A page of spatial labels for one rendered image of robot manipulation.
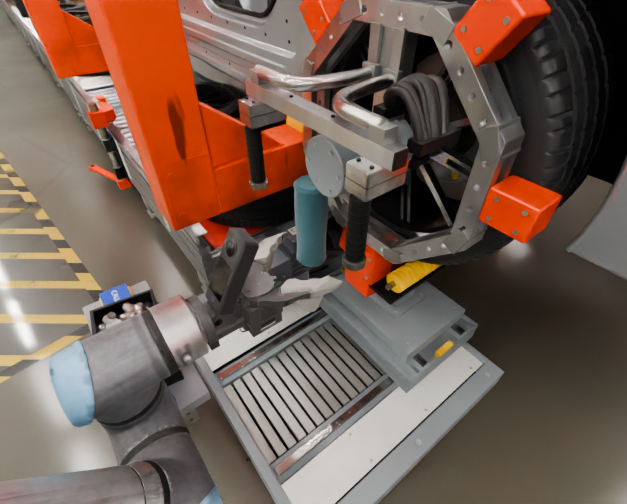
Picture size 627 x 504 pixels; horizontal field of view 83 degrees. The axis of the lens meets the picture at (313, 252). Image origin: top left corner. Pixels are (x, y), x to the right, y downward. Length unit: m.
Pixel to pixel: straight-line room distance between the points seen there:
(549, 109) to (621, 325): 1.38
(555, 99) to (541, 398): 1.10
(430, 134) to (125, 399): 0.54
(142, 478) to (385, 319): 0.94
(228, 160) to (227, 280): 0.72
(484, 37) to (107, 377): 0.67
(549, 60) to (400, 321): 0.85
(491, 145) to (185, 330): 0.53
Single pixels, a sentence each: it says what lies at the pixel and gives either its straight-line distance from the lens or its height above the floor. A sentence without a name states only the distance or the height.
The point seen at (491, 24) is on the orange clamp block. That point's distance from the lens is 0.65.
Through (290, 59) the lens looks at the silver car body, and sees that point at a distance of 1.29.
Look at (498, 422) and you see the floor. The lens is 1.44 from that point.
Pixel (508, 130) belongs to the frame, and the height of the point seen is 0.97.
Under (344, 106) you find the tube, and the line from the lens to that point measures 0.59.
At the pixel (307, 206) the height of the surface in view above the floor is 0.69.
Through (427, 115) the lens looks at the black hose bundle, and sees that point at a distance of 0.58.
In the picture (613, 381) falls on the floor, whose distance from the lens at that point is 1.75.
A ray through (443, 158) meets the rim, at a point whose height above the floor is 0.84.
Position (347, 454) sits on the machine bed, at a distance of 1.19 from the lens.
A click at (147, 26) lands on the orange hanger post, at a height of 1.05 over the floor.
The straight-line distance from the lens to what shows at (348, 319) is 1.34.
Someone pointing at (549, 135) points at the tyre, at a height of 0.96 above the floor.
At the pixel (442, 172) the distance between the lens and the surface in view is 1.06.
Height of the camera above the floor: 1.21
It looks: 42 degrees down
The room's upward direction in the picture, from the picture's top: straight up
